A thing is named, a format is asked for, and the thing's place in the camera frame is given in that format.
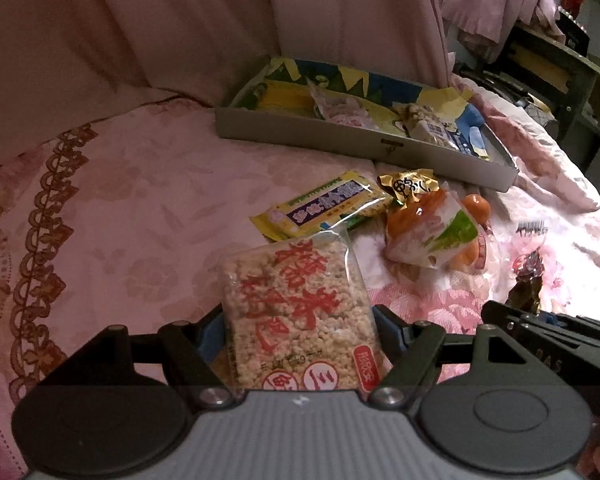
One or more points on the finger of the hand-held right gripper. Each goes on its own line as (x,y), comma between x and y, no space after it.
(505,316)

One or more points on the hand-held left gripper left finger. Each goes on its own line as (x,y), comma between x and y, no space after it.
(211,342)

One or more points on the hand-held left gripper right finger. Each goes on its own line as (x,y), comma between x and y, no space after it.
(387,325)

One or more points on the rice cracker packet with red print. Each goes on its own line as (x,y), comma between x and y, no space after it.
(300,310)

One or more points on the orange white green snack packet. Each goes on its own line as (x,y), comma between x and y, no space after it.
(430,232)

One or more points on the small tangerine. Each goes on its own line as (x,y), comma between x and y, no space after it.
(476,206)

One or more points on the yellow snack packet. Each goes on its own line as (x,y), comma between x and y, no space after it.
(325,205)

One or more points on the gold snack packet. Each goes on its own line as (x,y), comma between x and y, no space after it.
(405,185)

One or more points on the cardboard box with yellow-blue lining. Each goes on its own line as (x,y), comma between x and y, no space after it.
(330,142)

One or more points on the large clear and blue snack packet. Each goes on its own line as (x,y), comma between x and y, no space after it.
(440,132)

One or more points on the dark brown snack wrapper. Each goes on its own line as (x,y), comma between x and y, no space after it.
(530,285)

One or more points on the floral pink blanket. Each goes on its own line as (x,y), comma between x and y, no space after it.
(555,180)

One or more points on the pink bedsheet with lace pattern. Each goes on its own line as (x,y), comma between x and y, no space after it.
(130,210)

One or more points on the dark wooden desk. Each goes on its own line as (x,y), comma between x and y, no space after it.
(580,80)

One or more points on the black box on desk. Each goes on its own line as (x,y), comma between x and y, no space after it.
(572,32)

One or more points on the lilac tied curtain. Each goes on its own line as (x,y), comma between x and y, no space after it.
(480,0)

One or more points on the pink curtain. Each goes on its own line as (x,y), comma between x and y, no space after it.
(180,20)

